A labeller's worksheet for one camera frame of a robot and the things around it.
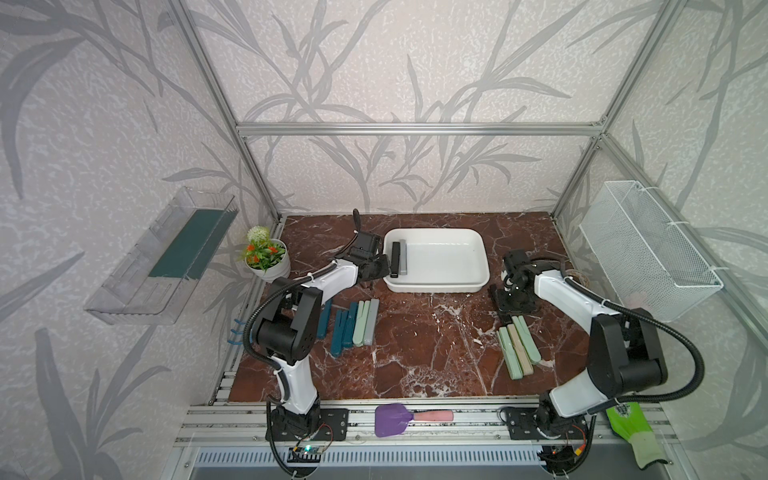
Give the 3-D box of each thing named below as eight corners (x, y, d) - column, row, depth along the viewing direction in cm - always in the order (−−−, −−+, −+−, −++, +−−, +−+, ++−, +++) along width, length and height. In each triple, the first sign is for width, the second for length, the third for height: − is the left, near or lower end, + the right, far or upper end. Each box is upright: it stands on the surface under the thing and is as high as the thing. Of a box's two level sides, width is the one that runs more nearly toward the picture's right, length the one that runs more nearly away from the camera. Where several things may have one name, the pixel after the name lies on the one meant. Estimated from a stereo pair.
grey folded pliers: (364, 345, 89) (363, 340, 87) (371, 302, 98) (371, 297, 96) (374, 345, 89) (373, 341, 86) (380, 303, 98) (379, 298, 96)
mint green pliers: (510, 380, 83) (514, 376, 80) (495, 331, 92) (498, 326, 89) (520, 379, 83) (524, 375, 80) (504, 330, 92) (507, 326, 89)
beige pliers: (524, 376, 83) (527, 373, 81) (505, 328, 92) (507, 324, 89) (531, 374, 83) (535, 371, 81) (512, 327, 92) (514, 323, 90)
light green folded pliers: (353, 346, 89) (352, 342, 87) (360, 304, 98) (359, 300, 95) (364, 346, 89) (363, 342, 86) (370, 305, 98) (369, 300, 95)
